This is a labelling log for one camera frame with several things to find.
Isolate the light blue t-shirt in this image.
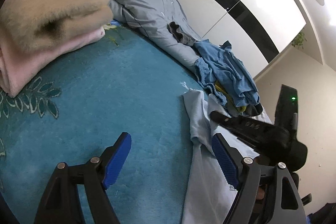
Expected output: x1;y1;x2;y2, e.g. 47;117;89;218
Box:
182;90;258;223

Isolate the yellow and black garment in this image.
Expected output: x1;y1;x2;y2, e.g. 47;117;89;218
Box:
213;80;264;117

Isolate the blue crumpled garment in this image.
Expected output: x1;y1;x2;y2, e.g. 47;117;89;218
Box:
194;39;260;107

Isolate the green potted plant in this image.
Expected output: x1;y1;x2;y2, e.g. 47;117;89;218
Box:
291;31;306;50

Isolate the dark grey garment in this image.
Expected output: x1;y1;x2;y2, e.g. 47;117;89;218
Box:
167;22;198;47

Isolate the pink folded blanket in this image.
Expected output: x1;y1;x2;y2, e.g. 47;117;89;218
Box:
1;27;105;98

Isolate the white wardrobe with black stripe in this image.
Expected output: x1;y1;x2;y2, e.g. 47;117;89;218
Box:
179;0;306;76

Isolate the beige fluffy blanket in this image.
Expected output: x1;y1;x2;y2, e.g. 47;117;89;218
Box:
1;0;113;53

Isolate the black tracker camera box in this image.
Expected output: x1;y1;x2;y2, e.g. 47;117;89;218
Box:
274;84;298;132

